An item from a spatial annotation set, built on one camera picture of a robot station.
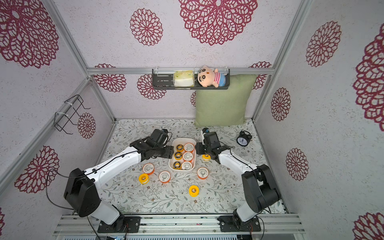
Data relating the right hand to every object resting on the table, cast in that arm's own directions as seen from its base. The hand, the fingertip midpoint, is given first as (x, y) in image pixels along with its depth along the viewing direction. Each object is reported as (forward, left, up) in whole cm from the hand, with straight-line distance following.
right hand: (197, 144), depth 91 cm
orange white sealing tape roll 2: (-2, +6, -10) cm, 12 cm away
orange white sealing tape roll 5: (-17, +19, -10) cm, 27 cm away
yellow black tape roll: (+3, +12, -9) cm, 16 cm away
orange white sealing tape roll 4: (-12, +30, -10) cm, 34 cm away
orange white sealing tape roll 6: (-13, -3, -11) cm, 18 cm away
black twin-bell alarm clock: (+10, -32, -6) cm, 34 cm away
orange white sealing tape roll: (+5, +6, -10) cm, 13 cm away
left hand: (-7, +17, +3) cm, 18 cm away
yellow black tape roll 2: (-2, +13, -10) cm, 16 cm away
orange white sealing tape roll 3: (-9, +7, -11) cm, 15 cm away
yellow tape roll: (-18, +32, -11) cm, 38 cm away
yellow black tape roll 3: (-9, +13, -11) cm, 19 cm away
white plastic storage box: (+12, +11, -12) cm, 21 cm away
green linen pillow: (+26, -18, +8) cm, 32 cm away
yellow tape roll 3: (-3, -6, -11) cm, 13 cm away
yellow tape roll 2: (-24, +2, -11) cm, 27 cm away
